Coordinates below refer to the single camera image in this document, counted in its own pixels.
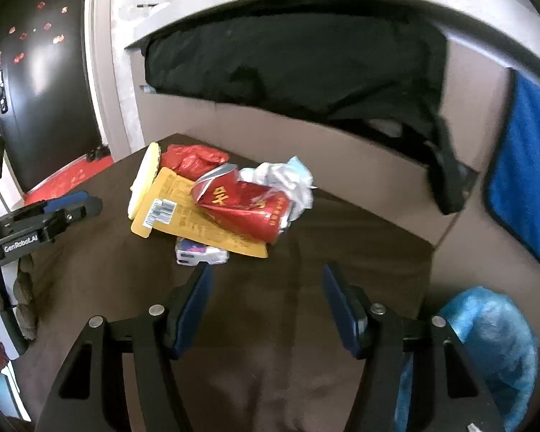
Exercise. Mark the black fabric bag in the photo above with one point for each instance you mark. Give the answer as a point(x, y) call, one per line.
point(297, 63)

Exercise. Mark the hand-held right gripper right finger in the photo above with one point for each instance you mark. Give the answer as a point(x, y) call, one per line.
point(337, 306)

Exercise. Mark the red floor mat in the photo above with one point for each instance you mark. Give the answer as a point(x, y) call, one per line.
point(63, 184)

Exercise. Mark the cream round sponge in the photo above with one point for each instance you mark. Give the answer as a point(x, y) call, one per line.
point(143, 180)

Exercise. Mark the white purple small packet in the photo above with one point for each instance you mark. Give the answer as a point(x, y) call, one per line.
point(200, 254)

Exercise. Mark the brown cloth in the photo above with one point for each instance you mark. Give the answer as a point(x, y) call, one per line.
point(261, 324)

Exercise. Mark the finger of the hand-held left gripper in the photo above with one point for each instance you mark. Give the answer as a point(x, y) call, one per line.
point(65, 201)
point(83, 210)

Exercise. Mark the white paper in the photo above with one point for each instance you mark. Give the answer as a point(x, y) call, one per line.
point(288, 180)

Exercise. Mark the yellow packet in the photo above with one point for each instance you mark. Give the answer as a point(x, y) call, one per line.
point(193, 222)

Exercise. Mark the red plastic bag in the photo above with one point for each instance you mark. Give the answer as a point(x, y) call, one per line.
point(193, 159)

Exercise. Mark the black refrigerator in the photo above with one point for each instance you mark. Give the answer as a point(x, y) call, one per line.
point(45, 90)

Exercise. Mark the blue towel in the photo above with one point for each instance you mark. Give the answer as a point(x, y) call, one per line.
point(526, 180)

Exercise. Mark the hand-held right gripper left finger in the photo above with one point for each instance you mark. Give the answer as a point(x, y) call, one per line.
point(195, 306)

